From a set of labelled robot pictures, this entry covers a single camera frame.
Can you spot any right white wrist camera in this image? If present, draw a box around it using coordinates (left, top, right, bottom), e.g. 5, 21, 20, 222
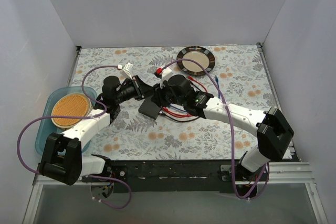
154, 67, 173, 89

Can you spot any red ethernet cable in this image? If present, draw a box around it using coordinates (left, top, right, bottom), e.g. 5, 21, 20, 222
162, 106, 195, 118
161, 77, 211, 119

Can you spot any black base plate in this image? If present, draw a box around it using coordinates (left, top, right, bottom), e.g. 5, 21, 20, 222
81, 158, 272, 193

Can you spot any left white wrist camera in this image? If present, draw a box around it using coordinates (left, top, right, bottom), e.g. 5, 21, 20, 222
122, 62, 133, 79

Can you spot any black network switch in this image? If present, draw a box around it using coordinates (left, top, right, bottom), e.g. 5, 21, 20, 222
138, 97, 161, 120

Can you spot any teal plastic tray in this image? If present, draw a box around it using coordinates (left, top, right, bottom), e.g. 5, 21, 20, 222
35, 86, 97, 154

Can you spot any orange woven round plate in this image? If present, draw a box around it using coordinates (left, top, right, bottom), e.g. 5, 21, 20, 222
51, 93, 92, 129

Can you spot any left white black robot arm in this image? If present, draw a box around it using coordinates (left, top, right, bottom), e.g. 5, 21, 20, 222
39, 76, 154, 185

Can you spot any floral tablecloth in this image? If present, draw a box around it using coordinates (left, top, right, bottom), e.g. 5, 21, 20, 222
71, 45, 277, 160

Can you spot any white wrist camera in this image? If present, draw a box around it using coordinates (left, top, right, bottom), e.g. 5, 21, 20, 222
122, 62, 133, 79
154, 67, 173, 89

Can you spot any dark rimmed beige plate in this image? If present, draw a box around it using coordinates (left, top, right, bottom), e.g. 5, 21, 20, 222
176, 46, 216, 76

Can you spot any black ethernet cable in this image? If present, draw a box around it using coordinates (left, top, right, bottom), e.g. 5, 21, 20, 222
160, 83, 215, 123

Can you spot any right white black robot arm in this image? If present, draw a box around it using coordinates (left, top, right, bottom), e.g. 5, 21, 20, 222
152, 74, 294, 181

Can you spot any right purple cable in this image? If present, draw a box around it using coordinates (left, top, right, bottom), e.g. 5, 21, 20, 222
162, 60, 270, 200

